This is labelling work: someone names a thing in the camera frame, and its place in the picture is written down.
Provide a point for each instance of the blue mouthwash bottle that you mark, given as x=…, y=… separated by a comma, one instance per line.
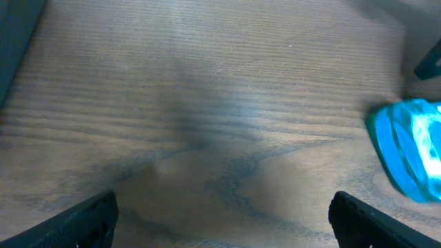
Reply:
x=406, y=137

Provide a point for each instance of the grey plastic shopping basket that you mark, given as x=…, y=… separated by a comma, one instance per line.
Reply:
x=19, y=18

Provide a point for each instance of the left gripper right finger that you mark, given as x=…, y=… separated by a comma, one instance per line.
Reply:
x=357, y=224

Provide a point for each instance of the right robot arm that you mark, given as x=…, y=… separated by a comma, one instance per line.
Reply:
x=429, y=66

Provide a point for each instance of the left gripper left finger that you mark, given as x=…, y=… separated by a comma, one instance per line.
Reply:
x=89, y=224

